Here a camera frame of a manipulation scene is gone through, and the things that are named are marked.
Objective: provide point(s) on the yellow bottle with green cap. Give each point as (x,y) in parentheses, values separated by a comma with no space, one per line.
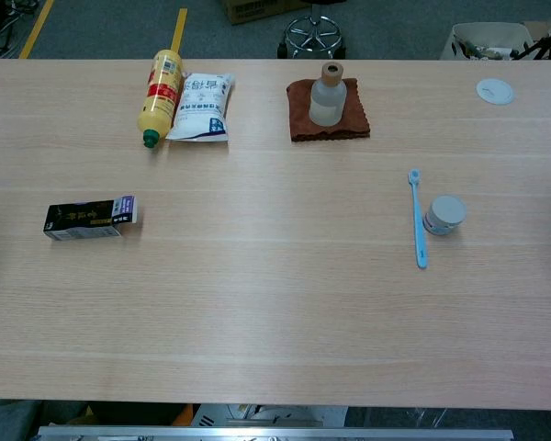
(159,97)

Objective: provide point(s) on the cardboard box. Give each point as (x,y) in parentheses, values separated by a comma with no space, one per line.
(257,9)

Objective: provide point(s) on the chrome stool base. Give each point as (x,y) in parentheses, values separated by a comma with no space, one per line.
(313,33)

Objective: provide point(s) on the white blue-print salt bag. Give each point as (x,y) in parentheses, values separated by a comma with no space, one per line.
(202,108)

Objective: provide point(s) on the light blue toothbrush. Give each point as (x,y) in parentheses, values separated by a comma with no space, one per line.
(418,220)

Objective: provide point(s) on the aluminium frame rail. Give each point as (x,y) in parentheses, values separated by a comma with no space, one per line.
(275,434)

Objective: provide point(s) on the frosted glass bottle wooden cap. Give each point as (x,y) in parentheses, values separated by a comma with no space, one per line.
(328,98)

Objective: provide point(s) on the yellow floor tape strip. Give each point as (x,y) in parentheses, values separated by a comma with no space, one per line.
(179,28)
(37,28)

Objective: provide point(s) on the black rectangular box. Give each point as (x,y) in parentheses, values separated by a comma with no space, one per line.
(80,218)

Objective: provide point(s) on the small white round jar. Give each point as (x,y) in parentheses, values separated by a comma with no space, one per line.
(445,215)

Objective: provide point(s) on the brown folded cloth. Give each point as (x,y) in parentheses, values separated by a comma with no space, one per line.
(300,110)

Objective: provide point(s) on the white storage bin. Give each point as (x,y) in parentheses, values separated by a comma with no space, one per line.
(486,39)

